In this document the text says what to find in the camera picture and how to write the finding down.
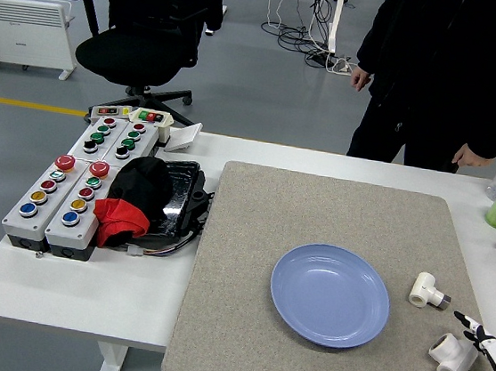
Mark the white green-red push switch box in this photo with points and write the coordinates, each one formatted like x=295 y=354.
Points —
x=150 y=117

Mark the person's right hand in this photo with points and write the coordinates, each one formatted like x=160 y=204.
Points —
x=359 y=78

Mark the white wall switch plate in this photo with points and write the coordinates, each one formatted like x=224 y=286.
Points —
x=184 y=138

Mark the grey-brown mat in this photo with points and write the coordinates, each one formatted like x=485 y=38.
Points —
x=241 y=283

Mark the red cloth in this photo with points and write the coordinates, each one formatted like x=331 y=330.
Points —
x=119 y=215

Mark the person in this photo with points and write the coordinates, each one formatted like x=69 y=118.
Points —
x=446 y=60

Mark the white panel heater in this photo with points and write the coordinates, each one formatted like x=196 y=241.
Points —
x=23 y=34

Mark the small metal screw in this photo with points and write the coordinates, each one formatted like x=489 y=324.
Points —
x=37 y=254

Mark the grey four-button control box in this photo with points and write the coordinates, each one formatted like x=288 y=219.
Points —
x=138 y=142
x=96 y=143

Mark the white tee pipe metal end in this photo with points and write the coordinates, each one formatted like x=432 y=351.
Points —
x=424 y=288

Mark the white table leg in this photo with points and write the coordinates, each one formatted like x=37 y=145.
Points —
x=111 y=367

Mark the blue round plate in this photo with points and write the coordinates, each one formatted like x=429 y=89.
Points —
x=306 y=299

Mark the black cloth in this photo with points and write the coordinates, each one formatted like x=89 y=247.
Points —
x=141 y=182

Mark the small grey rocker switch box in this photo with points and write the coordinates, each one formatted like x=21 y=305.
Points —
x=106 y=111

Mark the white table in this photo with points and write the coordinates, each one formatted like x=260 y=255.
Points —
x=61 y=289

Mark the large white tee pipe fitting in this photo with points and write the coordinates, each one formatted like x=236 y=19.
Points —
x=457 y=352

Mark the grey emergency-stop button box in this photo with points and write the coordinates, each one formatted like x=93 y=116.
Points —
x=15 y=221
x=59 y=229

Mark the person's left hand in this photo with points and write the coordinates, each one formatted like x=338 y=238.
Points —
x=470 y=158

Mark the black plastic tray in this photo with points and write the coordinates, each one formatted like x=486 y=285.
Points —
x=181 y=196

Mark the white desk leg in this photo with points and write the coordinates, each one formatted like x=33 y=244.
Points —
x=336 y=16

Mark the black office chair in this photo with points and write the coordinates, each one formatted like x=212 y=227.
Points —
x=124 y=55

